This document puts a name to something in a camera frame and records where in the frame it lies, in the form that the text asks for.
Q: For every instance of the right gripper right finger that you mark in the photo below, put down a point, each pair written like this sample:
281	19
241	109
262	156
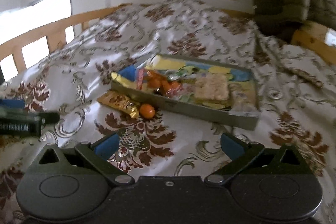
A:
241	155

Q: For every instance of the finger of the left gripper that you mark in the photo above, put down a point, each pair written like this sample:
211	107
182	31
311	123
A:
17	104

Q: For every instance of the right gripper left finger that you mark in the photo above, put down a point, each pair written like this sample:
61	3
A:
94	156

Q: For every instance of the clear nut bar packet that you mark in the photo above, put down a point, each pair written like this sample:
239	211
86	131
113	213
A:
242	97

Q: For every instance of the rice cracker clear packet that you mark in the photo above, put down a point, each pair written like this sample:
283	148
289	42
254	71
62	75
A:
211	87

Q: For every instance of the orange fruit snack bag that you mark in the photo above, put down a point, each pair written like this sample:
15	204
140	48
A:
153	82

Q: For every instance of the yellow snack bar packet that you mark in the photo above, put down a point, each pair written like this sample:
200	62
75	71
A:
214	104

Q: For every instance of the white green noodle snack pouch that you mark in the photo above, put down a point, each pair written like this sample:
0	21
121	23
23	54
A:
182	92

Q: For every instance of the green white stick packet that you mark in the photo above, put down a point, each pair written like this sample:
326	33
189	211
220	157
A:
176	75

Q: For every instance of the colourful cartoon drawing liner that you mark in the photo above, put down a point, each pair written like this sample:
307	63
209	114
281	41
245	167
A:
196	69

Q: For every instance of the golden brown snack packet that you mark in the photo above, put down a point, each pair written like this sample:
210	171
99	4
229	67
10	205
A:
120	102

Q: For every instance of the grey cardboard tray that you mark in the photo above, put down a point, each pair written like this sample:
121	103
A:
247	121

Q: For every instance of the small orange fruit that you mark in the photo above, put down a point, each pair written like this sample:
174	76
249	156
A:
147	111

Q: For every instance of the bright window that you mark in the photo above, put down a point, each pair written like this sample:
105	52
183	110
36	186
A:
17	21

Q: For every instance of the floral satin bed quilt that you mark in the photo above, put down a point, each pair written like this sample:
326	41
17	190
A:
296	95

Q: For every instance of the wooden bed rail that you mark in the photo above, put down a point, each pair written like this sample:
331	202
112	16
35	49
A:
54	32

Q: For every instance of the wooden right bed frame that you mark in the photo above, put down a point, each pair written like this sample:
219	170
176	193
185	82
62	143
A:
317	38

